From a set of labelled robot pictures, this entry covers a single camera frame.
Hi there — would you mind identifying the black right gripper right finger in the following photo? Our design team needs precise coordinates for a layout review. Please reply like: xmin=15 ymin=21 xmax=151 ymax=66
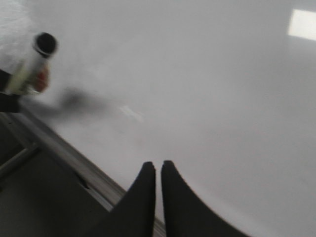
xmin=161 ymin=160 xmax=247 ymax=237

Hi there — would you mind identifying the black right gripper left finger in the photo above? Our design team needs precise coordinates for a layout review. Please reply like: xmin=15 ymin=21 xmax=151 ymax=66
xmin=84 ymin=161 xmax=156 ymax=237

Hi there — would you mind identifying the grey metal table frame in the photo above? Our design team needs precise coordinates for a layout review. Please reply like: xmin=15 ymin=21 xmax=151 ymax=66
xmin=0 ymin=114 xmax=40 ymax=191

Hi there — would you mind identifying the white black whiteboard marker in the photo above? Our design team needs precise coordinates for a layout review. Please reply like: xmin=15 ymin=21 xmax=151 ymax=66
xmin=4 ymin=32 xmax=58 ymax=96

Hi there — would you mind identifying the white whiteboard with aluminium frame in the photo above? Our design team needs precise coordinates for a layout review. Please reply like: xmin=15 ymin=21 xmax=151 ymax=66
xmin=0 ymin=0 xmax=316 ymax=237

